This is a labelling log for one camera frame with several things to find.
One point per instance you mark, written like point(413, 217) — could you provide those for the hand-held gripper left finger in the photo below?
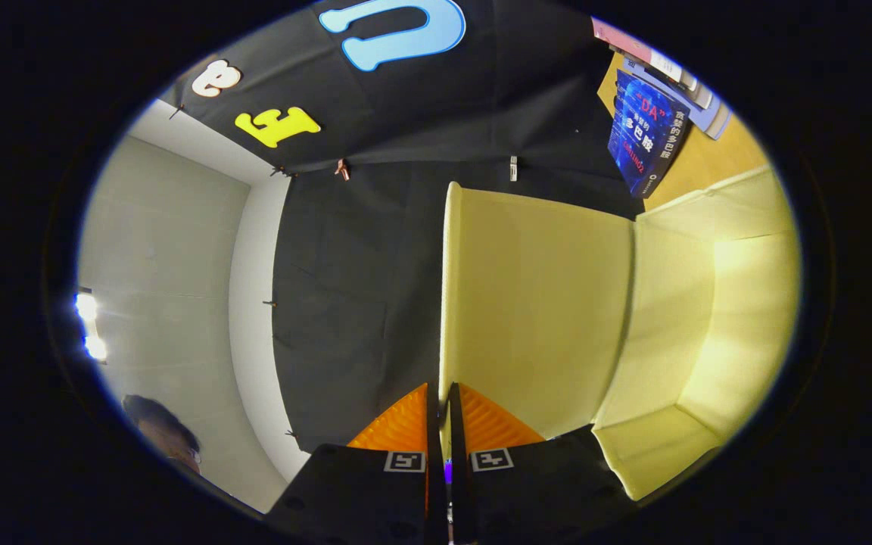
point(434, 484)

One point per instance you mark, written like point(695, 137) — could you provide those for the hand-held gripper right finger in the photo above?
point(460, 492)

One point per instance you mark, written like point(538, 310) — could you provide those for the pale green fabric storage box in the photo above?
point(542, 303)

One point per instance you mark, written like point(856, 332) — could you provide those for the person's head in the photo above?
point(163, 431)

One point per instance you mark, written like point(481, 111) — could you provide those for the silver cloth clip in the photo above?
point(513, 168)

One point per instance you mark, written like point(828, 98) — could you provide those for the pink cloth clip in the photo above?
point(341, 169)

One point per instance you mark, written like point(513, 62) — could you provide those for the dark blue book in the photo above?
point(644, 136)

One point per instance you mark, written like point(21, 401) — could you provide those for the light blue book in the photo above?
point(708, 117)

